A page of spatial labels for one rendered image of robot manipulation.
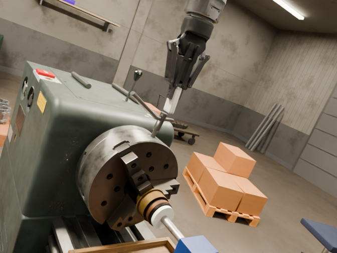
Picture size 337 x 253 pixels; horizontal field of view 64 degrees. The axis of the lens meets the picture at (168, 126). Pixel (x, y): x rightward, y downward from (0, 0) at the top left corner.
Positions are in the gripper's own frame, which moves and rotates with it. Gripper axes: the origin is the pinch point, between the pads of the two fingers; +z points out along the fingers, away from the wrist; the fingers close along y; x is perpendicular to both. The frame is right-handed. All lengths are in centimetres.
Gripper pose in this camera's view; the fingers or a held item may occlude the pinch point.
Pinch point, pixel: (172, 99)
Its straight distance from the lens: 69.8
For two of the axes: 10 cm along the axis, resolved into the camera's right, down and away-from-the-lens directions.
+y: 7.8, 1.1, 6.2
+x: -5.4, -3.8, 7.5
